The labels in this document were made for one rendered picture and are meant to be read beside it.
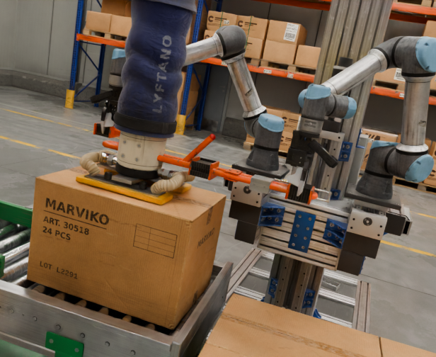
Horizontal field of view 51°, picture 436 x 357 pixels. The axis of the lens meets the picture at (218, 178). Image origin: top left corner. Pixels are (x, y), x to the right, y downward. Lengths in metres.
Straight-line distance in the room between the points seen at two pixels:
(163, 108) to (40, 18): 11.52
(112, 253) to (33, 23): 11.76
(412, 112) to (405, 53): 0.22
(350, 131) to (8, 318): 1.57
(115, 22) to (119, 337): 9.00
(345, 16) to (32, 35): 11.49
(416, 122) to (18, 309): 1.55
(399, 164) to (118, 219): 1.08
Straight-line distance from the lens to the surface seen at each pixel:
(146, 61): 1.58
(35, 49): 13.10
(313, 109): 1.49
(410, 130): 1.85
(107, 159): 1.77
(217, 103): 10.43
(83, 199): 1.63
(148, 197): 1.57
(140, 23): 1.61
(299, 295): 2.26
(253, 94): 2.12
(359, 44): 2.15
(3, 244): 2.18
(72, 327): 1.63
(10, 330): 1.78
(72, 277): 1.75
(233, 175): 1.57
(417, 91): 1.81
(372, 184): 1.97
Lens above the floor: 1.43
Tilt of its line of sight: 13 degrees down
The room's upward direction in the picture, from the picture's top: 11 degrees clockwise
